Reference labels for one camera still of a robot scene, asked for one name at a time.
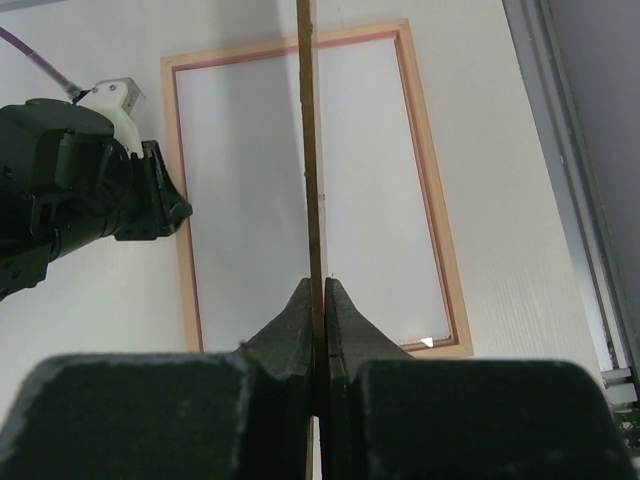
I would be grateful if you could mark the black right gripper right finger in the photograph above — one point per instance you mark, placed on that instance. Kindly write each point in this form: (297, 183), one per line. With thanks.
(352, 343)

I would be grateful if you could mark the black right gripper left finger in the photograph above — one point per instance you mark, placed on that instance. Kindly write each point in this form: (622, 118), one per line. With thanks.
(277, 423)

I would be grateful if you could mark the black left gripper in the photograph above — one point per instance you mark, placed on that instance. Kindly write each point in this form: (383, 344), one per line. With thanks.
(150, 206)

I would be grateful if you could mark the pink wooden picture frame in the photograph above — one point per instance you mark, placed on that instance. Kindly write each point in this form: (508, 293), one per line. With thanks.
(235, 151)

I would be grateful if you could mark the brown cardboard backing board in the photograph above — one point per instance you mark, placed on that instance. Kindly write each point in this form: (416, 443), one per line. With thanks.
(310, 111)

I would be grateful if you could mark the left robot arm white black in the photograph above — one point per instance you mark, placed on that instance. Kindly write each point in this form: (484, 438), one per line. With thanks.
(66, 181)

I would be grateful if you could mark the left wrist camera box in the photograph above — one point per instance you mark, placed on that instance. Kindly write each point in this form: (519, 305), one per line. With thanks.
(119, 100)

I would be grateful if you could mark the aluminium right side rail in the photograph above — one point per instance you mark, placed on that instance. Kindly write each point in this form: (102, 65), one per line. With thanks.
(582, 214)

